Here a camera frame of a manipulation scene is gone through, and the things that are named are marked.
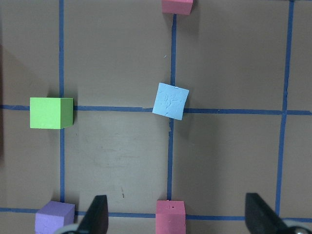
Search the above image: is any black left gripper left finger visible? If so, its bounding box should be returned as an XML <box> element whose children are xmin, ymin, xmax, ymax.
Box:
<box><xmin>77</xmin><ymin>195</ymin><xmax>108</xmax><ymax>234</ymax></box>

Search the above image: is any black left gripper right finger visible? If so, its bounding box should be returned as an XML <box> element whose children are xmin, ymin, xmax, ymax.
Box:
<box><xmin>245</xmin><ymin>193</ymin><xmax>288</xmax><ymax>234</ymax></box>

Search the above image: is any light blue foam block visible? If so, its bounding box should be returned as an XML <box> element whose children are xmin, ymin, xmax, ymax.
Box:
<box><xmin>152</xmin><ymin>83</ymin><xmax>189</xmax><ymax>120</ymax></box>

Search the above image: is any purple foam block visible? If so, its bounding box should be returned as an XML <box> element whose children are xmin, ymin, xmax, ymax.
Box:
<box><xmin>35</xmin><ymin>201</ymin><xmax>75</xmax><ymax>234</ymax></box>

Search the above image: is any pink foam block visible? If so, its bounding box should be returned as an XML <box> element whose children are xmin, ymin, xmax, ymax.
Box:
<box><xmin>161</xmin><ymin>0</ymin><xmax>194</xmax><ymax>15</ymax></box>
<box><xmin>156</xmin><ymin>200</ymin><xmax>186</xmax><ymax>234</ymax></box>

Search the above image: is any green foam block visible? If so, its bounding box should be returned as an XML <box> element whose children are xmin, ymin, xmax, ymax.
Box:
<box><xmin>30</xmin><ymin>97</ymin><xmax>74</xmax><ymax>130</ymax></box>

